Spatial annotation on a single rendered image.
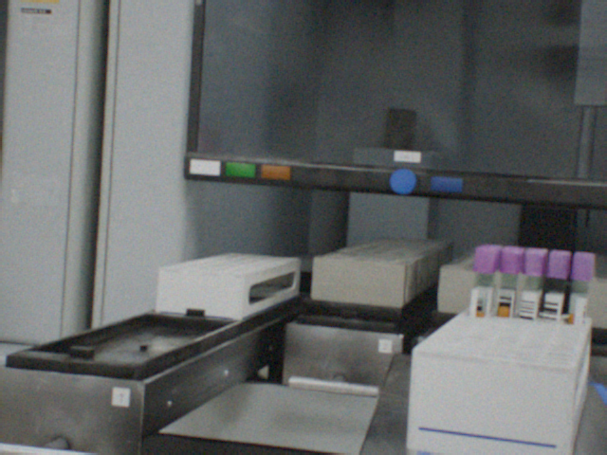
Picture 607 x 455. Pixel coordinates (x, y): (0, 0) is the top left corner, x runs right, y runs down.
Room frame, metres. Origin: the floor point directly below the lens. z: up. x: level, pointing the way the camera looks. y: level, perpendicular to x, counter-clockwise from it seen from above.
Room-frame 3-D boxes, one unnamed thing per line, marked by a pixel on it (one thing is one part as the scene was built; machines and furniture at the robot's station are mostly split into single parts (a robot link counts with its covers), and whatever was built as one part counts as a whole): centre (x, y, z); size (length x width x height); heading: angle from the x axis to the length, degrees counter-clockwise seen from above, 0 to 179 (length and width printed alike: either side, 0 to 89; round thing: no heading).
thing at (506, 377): (0.92, -0.16, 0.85); 0.30 x 0.10 x 0.06; 165
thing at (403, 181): (1.47, -0.12, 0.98); 0.03 x 0.01 x 0.03; 77
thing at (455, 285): (1.47, -0.23, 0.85); 0.12 x 0.02 x 0.06; 77
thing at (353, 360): (1.73, -0.13, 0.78); 0.73 x 0.14 x 0.09; 167
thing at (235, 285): (1.52, 0.07, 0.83); 0.30 x 0.10 x 0.06; 167
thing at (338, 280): (1.50, -0.08, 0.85); 0.12 x 0.02 x 0.06; 78
